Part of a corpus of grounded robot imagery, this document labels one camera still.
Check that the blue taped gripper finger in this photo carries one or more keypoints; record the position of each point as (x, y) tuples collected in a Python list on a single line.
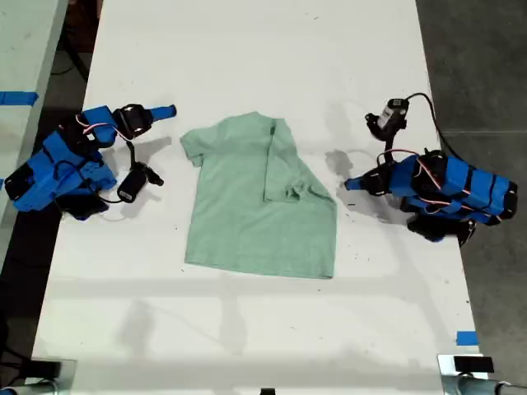
[(362, 187), (164, 115), (164, 110), (360, 179)]

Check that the pale green T-shirt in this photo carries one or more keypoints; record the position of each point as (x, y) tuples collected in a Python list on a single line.
[(247, 214)]

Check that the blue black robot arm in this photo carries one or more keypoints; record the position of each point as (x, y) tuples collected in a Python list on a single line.
[(461, 189), (62, 173)]

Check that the long blue tape strip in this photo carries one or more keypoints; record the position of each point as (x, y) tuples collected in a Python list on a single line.
[(16, 98)]

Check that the grey side table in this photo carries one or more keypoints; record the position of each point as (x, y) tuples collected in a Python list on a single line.
[(24, 49)]

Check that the short blue tape strip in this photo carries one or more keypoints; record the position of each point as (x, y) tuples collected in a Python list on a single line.
[(467, 338)]

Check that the small black box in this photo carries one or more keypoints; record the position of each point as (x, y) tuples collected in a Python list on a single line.
[(473, 364), (45, 367)]

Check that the black camera stalk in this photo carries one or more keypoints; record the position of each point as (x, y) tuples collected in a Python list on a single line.
[(390, 150), (133, 154)]

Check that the black and white camera box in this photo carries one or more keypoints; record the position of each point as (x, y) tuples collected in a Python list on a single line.
[(389, 117)]

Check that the metal table bracket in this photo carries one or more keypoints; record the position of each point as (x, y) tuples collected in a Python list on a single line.
[(68, 376), (446, 376)]

